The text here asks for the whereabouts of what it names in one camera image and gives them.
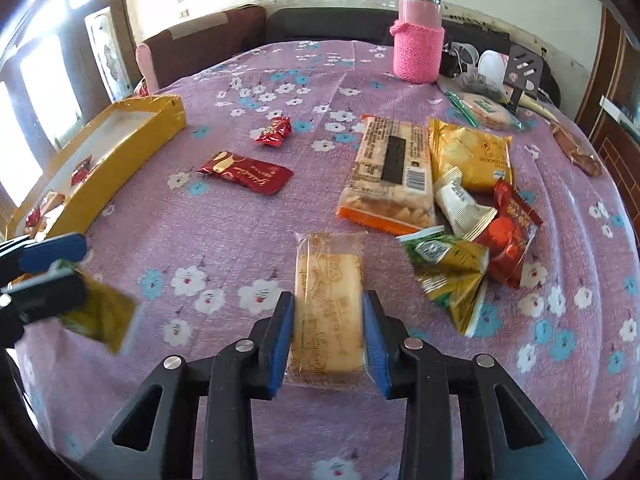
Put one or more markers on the pink sleeved thermos bottle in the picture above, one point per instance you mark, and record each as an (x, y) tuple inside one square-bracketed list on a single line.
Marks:
[(418, 40)]

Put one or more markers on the wooden framed glass door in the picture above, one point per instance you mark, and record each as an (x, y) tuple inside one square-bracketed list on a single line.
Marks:
[(62, 63)]

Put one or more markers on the yellow cardboard tray box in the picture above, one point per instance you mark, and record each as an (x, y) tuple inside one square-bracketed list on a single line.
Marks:
[(121, 139)]

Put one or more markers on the yellow cookie packet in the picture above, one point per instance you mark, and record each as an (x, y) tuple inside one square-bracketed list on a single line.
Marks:
[(482, 157)]

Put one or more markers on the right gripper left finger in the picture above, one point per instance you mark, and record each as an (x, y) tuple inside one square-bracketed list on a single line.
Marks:
[(250, 369)]

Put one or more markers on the long red chocolate packet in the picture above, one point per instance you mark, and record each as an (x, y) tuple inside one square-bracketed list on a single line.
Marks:
[(264, 178)]

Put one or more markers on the white round cup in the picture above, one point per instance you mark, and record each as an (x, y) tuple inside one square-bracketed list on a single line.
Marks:
[(492, 65)]

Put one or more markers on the green white biscuit packet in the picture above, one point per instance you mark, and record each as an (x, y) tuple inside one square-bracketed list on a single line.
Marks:
[(481, 111)]

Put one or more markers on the white small snack packet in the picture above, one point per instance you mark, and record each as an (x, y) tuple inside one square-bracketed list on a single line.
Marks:
[(467, 218)]

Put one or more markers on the small red candy wrapper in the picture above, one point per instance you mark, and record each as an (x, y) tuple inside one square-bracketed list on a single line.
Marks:
[(276, 133)]

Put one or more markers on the brown candy wrapper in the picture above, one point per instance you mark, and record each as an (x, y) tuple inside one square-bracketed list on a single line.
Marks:
[(575, 152)]

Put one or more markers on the black card stand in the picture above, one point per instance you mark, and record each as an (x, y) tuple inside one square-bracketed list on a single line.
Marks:
[(523, 75)]

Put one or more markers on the small red packet in tray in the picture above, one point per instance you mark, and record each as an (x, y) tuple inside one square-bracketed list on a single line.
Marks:
[(81, 171)]

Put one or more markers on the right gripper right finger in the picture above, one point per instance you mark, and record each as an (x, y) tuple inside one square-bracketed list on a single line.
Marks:
[(410, 369)]

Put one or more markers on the orange cracker package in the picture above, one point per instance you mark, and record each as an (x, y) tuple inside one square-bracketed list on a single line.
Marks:
[(390, 188)]

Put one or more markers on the maroon armchair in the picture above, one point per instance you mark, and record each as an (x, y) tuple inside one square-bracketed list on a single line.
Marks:
[(191, 46)]

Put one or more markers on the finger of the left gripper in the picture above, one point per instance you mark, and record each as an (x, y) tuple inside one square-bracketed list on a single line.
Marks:
[(23, 255), (44, 296)]

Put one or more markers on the clear yellow cake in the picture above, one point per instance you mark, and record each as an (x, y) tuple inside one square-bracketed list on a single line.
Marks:
[(327, 347)]

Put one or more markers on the red jujube snack packet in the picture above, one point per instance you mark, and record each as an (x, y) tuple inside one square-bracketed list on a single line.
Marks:
[(509, 235)]

